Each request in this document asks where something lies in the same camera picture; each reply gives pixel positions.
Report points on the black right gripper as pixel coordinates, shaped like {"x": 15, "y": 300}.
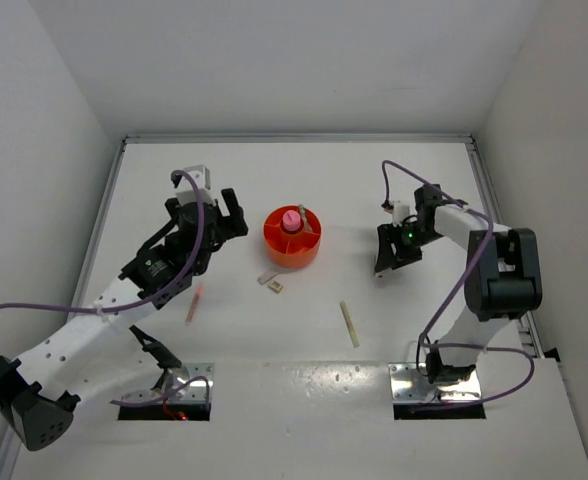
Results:
{"x": 389, "y": 234}

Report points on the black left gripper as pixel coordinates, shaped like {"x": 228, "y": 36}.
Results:
{"x": 232, "y": 224}

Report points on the pink capped glue bottle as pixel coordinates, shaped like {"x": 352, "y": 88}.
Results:
{"x": 291, "y": 221}

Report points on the green glue stick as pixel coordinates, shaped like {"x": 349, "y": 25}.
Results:
{"x": 304, "y": 220}

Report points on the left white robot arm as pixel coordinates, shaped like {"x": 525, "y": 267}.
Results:
{"x": 38, "y": 389}

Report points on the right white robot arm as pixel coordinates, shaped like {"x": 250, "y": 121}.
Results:
{"x": 501, "y": 281}

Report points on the orange round divided container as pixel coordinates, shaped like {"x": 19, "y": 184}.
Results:
{"x": 291, "y": 250}

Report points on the grey white eraser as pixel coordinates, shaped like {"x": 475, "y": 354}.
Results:
{"x": 267, "y": 276}

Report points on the small tan barcode box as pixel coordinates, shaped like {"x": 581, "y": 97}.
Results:
{"x": 275, "y": 286}

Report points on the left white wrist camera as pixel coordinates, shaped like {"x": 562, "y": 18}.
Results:
{"x": 191, "y": 183}

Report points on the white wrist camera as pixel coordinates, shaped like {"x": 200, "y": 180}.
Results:
{"x": 398, "y": 210}
{"x": 191, "y": 183}

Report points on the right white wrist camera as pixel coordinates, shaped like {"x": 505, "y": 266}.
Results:
{"x": 398, "y": 210}

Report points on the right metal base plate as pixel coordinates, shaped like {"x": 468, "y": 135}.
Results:
{"x": 410, "y": 387}

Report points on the metal base plate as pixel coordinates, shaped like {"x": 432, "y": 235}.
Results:
{"x": 191, "y": 384}
{"x": 410, "y": 387}

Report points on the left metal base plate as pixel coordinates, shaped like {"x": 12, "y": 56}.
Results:
{"x": 191, "y": 384}

